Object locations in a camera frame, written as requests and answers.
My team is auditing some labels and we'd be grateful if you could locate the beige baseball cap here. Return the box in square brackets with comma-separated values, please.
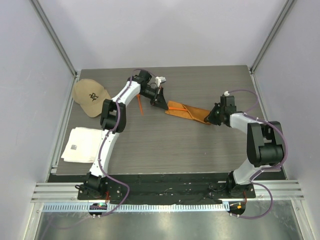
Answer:
[71, 79, 111, 118]

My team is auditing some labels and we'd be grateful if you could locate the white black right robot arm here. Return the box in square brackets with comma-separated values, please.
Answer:
[204, 92, 288, 198]

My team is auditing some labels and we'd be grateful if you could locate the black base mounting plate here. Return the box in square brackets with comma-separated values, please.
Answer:
[75, 173, 256, 204]

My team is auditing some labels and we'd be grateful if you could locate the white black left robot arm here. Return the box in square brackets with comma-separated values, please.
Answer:
[75, 68, 169, 200]

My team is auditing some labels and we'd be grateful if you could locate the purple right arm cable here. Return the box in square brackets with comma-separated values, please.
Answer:
[227, 89, 290, 220]

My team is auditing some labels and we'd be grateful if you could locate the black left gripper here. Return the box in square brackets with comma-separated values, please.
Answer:
[139, 86, 169, 111]

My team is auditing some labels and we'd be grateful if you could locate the orange plastic fork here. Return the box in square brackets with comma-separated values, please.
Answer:
[136, 94, 144, 116]

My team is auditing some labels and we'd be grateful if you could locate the white folded towel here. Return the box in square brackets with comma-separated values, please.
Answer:
[61, 127, 102, 164]

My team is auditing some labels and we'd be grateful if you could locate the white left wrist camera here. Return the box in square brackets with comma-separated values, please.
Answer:
[155, 76, 167, 88]

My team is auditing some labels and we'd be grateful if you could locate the orange cloth napkin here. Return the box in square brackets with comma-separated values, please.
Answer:
[165, 101, 210, 125]

